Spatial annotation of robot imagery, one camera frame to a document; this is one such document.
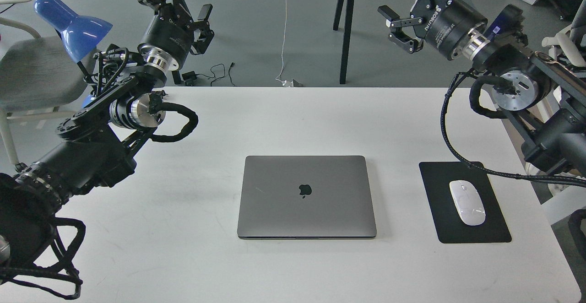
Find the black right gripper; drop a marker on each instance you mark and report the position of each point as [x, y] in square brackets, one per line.
[442, 24]

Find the grey chair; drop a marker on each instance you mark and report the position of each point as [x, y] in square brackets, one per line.
[37, 78]

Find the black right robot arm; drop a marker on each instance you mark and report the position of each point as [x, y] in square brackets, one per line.
[541, 94]

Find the white computer mouse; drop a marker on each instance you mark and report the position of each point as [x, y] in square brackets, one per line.
[468, 203]

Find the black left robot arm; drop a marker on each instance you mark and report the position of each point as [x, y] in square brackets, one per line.
[98, 143]

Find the blue desk lamp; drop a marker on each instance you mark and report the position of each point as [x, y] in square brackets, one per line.
[79, 34]

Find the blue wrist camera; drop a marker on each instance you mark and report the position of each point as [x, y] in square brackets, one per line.
[507, 23]

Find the black mouse pad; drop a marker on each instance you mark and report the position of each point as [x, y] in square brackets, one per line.
[450, 229]

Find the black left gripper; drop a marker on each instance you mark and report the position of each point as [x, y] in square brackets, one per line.
[177, 35]

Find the black power adapter with cable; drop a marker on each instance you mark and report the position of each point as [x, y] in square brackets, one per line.
[191, 78]

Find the grey laptop computer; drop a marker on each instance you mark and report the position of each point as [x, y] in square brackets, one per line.
[306, 197]

